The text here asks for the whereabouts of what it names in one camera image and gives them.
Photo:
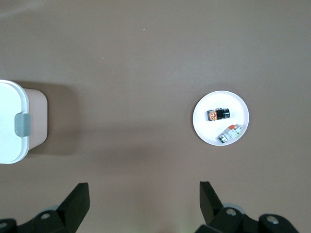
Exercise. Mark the pink round plate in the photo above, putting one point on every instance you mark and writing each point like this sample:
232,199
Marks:
213,131

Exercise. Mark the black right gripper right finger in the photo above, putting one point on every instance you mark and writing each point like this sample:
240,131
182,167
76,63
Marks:
211,206

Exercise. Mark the small silver orange object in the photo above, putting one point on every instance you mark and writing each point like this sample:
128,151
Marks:
229,134

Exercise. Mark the white lidded storage box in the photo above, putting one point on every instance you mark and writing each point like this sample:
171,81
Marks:
12,136

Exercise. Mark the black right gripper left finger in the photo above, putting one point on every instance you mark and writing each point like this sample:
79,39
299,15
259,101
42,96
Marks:
73,204

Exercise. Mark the orange black push-button switch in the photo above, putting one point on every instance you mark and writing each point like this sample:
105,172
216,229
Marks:
218,114

